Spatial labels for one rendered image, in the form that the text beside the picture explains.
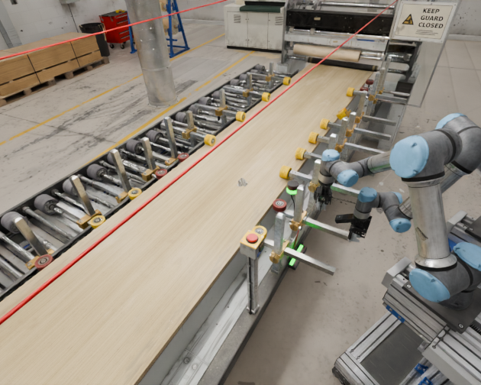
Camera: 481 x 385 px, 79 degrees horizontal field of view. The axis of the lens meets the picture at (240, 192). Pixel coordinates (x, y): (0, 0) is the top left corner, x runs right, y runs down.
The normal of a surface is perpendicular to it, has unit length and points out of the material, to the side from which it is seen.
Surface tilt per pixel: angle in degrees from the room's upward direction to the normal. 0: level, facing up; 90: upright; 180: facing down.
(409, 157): 83
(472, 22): 90
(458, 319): 0
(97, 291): 0
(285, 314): 0
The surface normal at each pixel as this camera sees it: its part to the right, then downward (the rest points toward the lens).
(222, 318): -0.04, -0.76
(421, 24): -0.52, 0.56
